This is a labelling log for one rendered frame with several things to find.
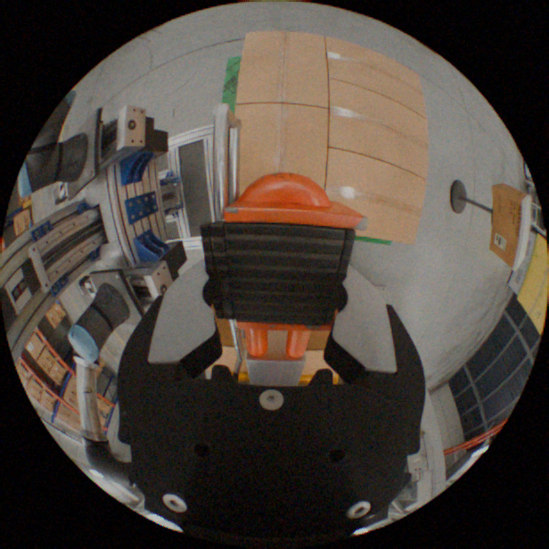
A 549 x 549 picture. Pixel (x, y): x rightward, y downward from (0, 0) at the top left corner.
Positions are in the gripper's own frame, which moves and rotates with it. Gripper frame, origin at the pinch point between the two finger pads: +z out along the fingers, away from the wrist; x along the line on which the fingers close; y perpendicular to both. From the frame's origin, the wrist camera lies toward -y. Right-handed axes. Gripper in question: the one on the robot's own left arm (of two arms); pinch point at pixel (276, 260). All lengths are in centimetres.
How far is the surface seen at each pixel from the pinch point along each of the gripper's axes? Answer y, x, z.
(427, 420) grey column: 94, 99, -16
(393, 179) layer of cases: -13, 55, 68
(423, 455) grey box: 92, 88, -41
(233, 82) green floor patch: -90, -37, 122
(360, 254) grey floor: 53, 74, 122
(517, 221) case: -35, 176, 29
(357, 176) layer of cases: -10, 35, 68
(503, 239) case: -14, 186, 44
